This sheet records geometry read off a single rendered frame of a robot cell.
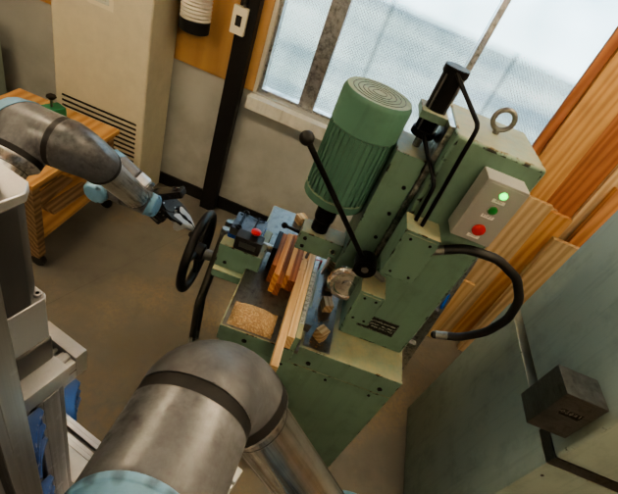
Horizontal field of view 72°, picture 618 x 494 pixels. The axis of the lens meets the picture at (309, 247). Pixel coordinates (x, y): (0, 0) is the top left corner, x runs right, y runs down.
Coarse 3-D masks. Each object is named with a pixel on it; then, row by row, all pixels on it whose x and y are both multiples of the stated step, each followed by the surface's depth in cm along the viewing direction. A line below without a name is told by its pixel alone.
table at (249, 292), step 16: (272, 224) 148; (288, 224) 152; (272, 240) 142; (224, 272) 129; (256, 272) 129; (240, 288) 122; (256, 288) 124; (256, 304) 120; (272, 304) 122; (224, 320) 112; (224, 336) 114; (240, 336) 112; (256, 336) 112; (272, 336) 113; (272, 352) 114; (288, 352) 113
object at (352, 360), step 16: (320, 272) 153; (320, 288) 147; (320, 304) 142; (336, 304) 145; (320, 320) 137; (336, 320) 139; (304, 336) 130; (336, 336) 134; (352, 336) 136; (304, 352) 128; (320, 352) 127; (336, 352) 129; (352, 352) 131; (368, 352) 134; (384, 352) 136; (400, 352) 138; (320, 368) 131; (336, 368) 130; (352, 368) 128; (368, 368) 129; (384, 368) 131; (400, 368) 133; (368, 384) 132; (384, 384) 130; (400, 384) 129
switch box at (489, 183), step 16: (480, 176) 94; (496, 176) 91; (480, 192) 92; (496, 192) 91; (512, 192) 90; (528, 192) 90; (464, 208) 96; (480, 208) 94; (512, 208) 93; (464, 224) 97; (496, 224) 96; (480, 240) 99
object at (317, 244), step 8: (304, 224) 126; (304, 232) 124; (312, 232) 124; (328, 232) 127; (336, 232) 128; (296, 240) 126; (304, 240) 125; (312, 240) 125; (320, 240) 124; (328, 240) 124; (336, 240) 125; (304, 248) 127; (312, 248) 127; (320, 248) 126; (328, 248) 126; (336, 248) 125; (320, 256) 128; (336, 256) 127
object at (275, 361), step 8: (304, 272) 130; (296, 280) 126; (296, 288) 124; (296, 296) 122; (288, 304) 118; (288, 312) 116; (288, 320) 114; (280, 328) 115; (288, 328) 112; (280, 336) 109; (280, 344) 107; (280, 352) 106; (272, 360) 103; (280, 360) 104; (272, 368) 103
